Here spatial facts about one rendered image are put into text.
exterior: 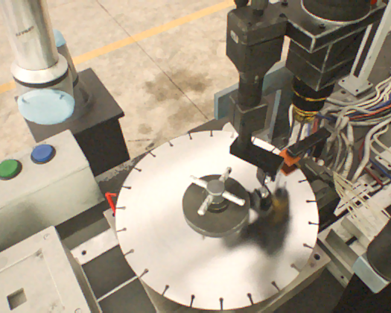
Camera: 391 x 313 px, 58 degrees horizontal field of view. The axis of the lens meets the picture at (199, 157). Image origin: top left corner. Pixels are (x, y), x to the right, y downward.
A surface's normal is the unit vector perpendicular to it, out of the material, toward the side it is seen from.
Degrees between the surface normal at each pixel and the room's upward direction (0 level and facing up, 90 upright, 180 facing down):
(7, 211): 90
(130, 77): 0
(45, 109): 97
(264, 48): 90
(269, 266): 0
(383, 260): 90
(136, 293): 0
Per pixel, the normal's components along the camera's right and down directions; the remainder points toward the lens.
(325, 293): -0.03, -0.62
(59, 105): 0.24, 0.83
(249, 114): 0.41, 0.71
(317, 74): -0.84, 0.45
